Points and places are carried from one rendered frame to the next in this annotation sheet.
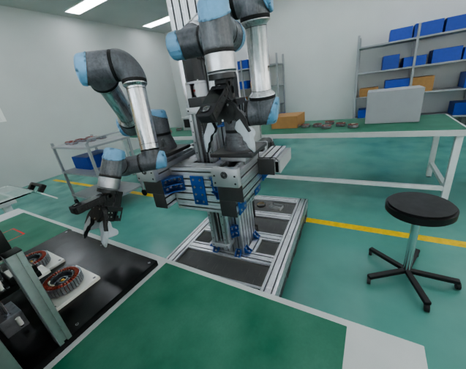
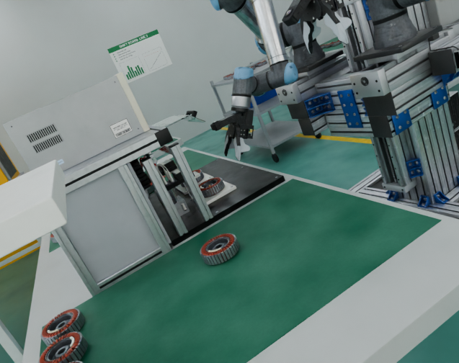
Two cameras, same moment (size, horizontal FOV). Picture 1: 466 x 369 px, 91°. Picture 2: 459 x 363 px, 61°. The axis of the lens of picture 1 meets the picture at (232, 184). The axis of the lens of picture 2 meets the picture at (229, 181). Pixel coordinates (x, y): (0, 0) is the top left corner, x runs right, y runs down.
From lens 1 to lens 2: 0.60 m
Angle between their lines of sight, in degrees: 38
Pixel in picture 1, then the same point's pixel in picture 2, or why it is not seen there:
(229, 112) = (316, 9)
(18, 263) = (177, 153)
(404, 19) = not seen: outside the picture
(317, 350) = (395, 232)
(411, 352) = not seen: outside the picture
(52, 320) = (199, 199)
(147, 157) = (275, 71)
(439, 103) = not seen: outside the picture
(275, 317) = (372, 212)
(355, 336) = (444, 226)
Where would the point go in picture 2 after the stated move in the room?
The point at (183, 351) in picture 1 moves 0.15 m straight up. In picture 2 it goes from (283, 229) to (265, 183)
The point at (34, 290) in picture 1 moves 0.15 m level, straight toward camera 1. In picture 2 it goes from (187, 174) to (196, 184)
